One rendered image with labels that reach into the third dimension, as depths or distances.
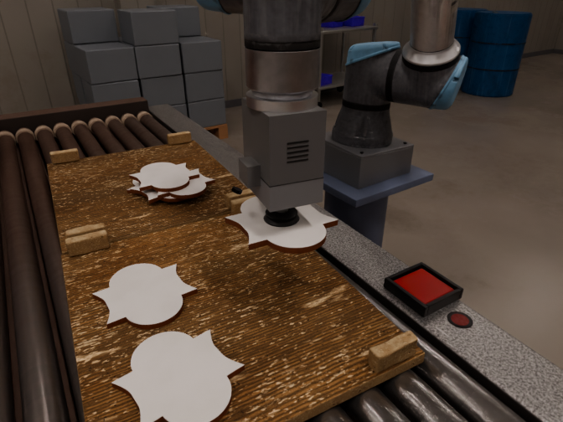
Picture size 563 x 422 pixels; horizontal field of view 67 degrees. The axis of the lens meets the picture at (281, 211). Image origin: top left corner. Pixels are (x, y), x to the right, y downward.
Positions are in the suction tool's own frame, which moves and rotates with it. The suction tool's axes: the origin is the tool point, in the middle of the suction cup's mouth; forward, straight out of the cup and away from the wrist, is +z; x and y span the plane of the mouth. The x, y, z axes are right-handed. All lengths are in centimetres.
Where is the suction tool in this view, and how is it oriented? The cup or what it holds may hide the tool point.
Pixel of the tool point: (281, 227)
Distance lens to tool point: 52.3
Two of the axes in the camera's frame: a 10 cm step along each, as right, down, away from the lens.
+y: 3.9, 4.3, -8.1
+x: 9.2, -1.8, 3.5
